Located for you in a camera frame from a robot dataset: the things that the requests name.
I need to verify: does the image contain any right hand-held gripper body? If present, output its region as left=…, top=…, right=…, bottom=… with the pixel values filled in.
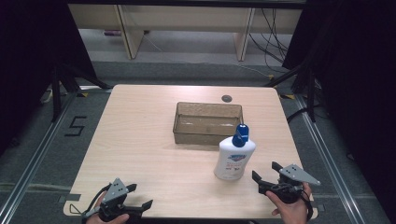
left=257, top=163, right=322, bottom=205

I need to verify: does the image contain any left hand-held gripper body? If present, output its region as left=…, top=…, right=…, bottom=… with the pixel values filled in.
left=81, top=177, right=139, bottom=223

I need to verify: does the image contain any white bottle with blue pump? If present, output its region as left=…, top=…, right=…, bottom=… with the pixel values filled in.
left=213, top=123, right=257, bottom=182

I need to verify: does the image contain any person's left hand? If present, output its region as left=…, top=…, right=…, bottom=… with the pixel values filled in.
left=85, top=191, right=131, bottom=224

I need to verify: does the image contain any person's right hand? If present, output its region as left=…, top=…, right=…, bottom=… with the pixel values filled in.
left=265, top=182, right=313, bottom=224

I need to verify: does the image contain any translucent brown plastic box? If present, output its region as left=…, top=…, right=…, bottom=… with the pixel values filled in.
left=172, top=101, right=245, bottom=147

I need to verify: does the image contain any black metal stand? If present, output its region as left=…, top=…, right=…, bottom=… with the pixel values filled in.
left=50, top=61, right=112, bottom=123
left=263, top=61, right=319, bottom=123

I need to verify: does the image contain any dark curtain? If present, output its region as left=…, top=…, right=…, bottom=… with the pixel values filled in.
left=0, top=0, right=98, bottom=157
left=282, top=0, right=396, bottom=217

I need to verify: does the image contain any beige wooden desk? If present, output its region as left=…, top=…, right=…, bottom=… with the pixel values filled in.
left=67, top=3, right=304, bottom=63

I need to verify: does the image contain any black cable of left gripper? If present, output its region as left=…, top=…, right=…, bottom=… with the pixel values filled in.
left=68, top=184, right=112, bottom=219

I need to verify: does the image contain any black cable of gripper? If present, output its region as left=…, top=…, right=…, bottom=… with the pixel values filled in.
left=68, top=184, right=112, bottom=219
left=300, top=186, right=315, bottom=222

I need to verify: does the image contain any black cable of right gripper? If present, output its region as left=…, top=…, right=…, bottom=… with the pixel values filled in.
left=300, top=186, right=315, bottom=222

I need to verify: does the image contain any metal floor rail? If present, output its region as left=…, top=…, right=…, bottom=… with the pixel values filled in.
left=0, top=90, right=79, bottom=224
left=293, top=92, right=366, bottom=224

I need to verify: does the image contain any bundle of black cables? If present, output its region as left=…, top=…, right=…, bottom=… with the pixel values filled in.
left=247, top=7, right=290, bottom=75

